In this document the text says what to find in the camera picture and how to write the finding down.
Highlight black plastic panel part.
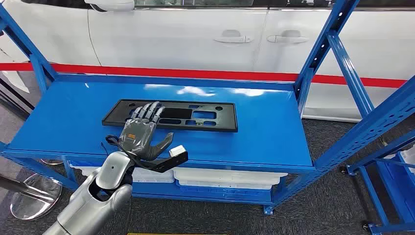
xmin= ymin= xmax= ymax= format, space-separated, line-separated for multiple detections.
xmin=101 ymin=98 xmax=239 ymax=133

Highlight blue metal shelf rack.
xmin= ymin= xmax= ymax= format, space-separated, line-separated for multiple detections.
xmin=0 ymin=0 xmax=415 ymax=216

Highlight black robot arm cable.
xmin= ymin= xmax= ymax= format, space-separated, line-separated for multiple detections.
xmin=100 ymin=135 xmax=137 ymax=163

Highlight white car side mirror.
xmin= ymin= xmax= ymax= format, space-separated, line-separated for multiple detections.
xmin=85 ymin=0 xmax=135 ymax=12

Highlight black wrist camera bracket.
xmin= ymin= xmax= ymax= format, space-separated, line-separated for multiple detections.
xmin=133 ymin=150 xmax=189 ymax=173

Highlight white car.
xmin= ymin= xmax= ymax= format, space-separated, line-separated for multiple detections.
xmin=0 ymin=0 xmax=415 ymax=122

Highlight red barrier belt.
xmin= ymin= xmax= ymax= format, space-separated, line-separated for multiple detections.
xmin=0 ymin=63 xmax=408 ymax=89

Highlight blue wheeled metal rack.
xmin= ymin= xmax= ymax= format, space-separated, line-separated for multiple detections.
xmin=346 ymin=129 xmax=415 ymax=235

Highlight white car door handle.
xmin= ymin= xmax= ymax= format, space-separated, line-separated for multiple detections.
xmin=214 ymin=29 xmax=254 ymax=44
xmin=267 ymin=30 xmax=309 ymax=44

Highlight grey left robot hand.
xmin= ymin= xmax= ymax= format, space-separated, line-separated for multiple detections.
xmin=118 ymin=101 xmax=174 ymax=161

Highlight blue plastic bin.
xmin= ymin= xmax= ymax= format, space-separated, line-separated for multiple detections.
xmin=176 ymin=187 xmax=273 ymax=202
xmin=69 ymin=160 xmax=101 ymax=168

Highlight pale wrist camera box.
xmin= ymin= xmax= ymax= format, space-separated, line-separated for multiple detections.
xmin=169 ymin=145 xmax=187 ymax=158

